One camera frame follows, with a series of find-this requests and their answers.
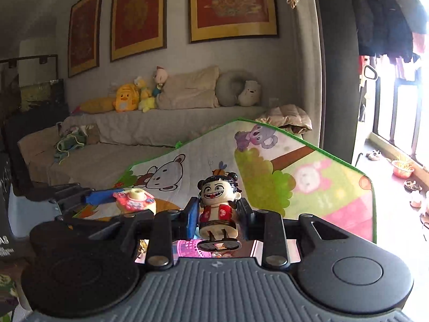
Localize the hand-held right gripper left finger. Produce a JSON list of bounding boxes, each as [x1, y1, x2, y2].
[[69, 196, 199, 265]]

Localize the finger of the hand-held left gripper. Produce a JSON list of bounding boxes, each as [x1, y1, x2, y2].
[[54, 210, 156, 233], [25, 182, 117, 208]]

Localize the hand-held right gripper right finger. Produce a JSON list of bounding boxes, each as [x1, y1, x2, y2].
[[236, 196, 365, 265]]

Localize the black haired cartoon figurine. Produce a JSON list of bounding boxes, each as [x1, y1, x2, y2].
[[197, 171, 242, 252]]

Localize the pink plastic net scoop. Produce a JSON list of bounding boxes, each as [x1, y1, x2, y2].
[[172, 239, 215, 259]]

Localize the pink cardboard box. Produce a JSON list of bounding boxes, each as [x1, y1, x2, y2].
[[251, 240, 301, 264]]

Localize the cartoon printed play mat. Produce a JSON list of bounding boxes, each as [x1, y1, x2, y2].
[[72, 117, 376, 244]]

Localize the green knitted cloth pile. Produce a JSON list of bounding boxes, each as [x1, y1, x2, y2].
[[54, 124, 101, 163]]

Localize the long yellow plush pillow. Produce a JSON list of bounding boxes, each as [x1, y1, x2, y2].
[[72, 96, 118, 115]]

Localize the black furniture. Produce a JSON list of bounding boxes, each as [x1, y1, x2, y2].
[[3, 102, 71, 195]]

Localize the yellow duck plush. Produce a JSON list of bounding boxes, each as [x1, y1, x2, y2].
[[114, 84, 140, 112]]

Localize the small yellow plush toy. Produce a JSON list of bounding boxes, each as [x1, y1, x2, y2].
[[133, 76, 156, 113]]

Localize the beige quilted jacket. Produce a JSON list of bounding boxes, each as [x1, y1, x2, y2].
[[255, 105, 314, 135]]

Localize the white bear plush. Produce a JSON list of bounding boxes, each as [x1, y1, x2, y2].
[[237, 80, 262, 106]]

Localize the beige pillow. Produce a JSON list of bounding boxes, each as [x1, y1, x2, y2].
[[157, 66, 222, 109]]

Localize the grey neck pillow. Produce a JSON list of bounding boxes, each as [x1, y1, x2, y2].
[[215, 70, 250, 107]]

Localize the red capped plush doll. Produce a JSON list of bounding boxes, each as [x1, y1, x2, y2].
[[152, 66, 168, 98]]

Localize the orange bowl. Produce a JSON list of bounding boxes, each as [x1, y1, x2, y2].
[[391, 159, 415, 178]]

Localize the red gold framed picture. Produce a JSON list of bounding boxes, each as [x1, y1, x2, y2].
[[110, 0, 168, 63], [188, 0, 279, 44], [68, 0, 104, 78]]

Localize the hanging pink clothes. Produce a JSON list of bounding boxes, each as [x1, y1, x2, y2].
[[358, 34, 429, 82]]

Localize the hanging dark coats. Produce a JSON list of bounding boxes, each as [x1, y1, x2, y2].
[[350, 0, 429, 64]]

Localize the black metal frame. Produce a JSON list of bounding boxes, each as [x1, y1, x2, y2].
[[0, 54, 58, 74]]

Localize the loop shaped handle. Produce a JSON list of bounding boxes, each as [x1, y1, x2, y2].
[[363, 64, 378, 83]]

